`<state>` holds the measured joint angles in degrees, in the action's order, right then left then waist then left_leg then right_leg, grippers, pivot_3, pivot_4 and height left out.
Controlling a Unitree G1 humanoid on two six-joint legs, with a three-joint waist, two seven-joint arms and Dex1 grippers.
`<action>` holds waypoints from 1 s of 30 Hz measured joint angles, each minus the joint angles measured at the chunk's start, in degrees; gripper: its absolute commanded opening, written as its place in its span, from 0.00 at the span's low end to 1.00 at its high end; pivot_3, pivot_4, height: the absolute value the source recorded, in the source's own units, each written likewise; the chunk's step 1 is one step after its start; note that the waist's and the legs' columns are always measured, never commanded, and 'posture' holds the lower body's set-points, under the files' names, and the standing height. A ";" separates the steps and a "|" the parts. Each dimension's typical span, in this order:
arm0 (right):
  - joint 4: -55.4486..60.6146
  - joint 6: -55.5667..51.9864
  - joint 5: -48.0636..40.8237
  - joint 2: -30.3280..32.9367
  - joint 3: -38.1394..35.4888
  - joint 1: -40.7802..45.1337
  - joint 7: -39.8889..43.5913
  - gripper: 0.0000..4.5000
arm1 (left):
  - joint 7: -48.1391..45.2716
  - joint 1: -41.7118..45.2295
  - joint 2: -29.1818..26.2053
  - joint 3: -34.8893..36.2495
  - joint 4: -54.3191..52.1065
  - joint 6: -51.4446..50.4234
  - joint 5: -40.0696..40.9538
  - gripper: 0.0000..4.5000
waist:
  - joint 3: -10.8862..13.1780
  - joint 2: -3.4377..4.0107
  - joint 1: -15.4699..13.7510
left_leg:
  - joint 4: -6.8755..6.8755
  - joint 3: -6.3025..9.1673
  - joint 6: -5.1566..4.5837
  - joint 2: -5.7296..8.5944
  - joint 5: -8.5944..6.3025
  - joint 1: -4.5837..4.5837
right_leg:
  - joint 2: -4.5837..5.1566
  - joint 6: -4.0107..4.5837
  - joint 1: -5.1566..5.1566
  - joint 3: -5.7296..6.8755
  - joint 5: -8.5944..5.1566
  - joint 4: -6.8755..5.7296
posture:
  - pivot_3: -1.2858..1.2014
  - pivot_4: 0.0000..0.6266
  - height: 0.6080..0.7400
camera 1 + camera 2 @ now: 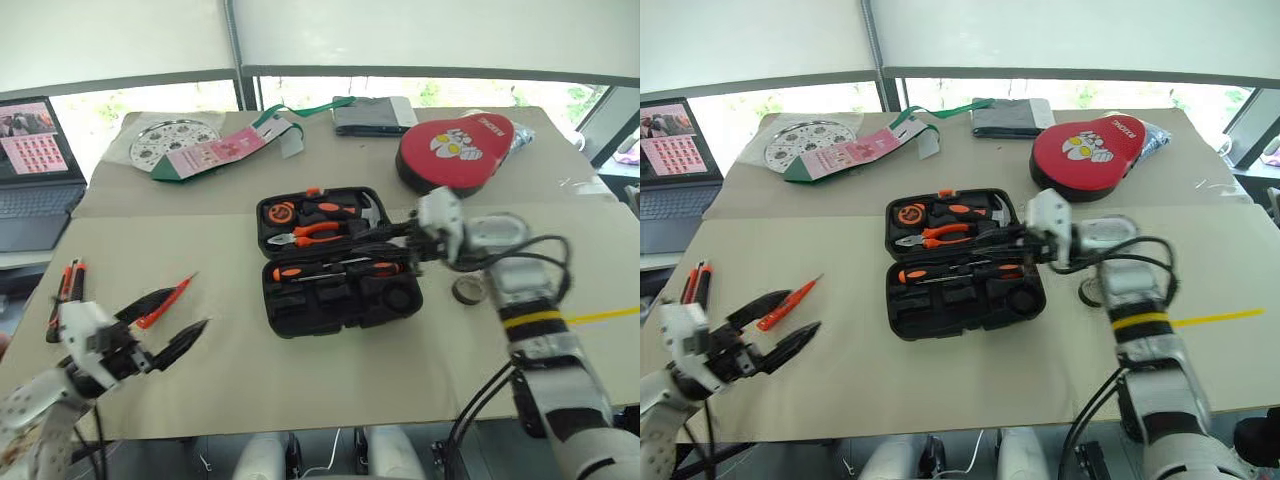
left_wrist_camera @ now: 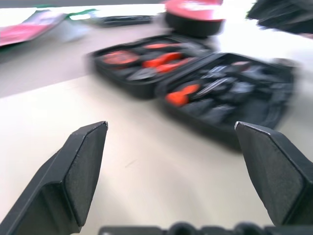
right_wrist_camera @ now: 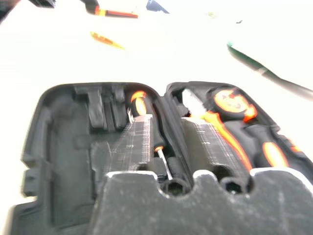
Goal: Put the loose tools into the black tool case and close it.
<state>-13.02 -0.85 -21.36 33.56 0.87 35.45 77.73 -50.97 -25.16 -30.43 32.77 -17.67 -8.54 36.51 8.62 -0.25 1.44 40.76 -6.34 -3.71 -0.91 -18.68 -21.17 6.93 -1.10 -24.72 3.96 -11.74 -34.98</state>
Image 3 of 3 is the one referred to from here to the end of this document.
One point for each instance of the dark blue object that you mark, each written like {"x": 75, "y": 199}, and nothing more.
{"x": 155, "y": 6}

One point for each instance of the thick black orange screwdriver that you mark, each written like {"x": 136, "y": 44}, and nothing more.
{"x": 274, "y": 154}

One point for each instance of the orange black utility knife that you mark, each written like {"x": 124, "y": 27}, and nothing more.
{"x": 117, "y": 12}

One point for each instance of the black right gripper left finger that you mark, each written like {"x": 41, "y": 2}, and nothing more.
{"x": 137, "y": 142}

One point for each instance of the black plastic tool case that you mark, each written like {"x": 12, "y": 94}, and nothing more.
{"x": 66, "y": 147}

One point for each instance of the dark object at table edge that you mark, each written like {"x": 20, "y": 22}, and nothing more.
{"x": 14, "y": 6}

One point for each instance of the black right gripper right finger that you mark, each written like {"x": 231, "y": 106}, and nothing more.
{"x": 207, "y": 147}

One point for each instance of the slim black orange screwdriver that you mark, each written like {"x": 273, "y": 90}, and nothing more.
{"x": 141, "y": 105}

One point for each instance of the small translucent orange tool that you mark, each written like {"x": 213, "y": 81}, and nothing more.
{"x": 104, "y": 39}

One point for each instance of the orange black tape measure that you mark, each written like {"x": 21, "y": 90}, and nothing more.
{"x": 229, "y": 101}

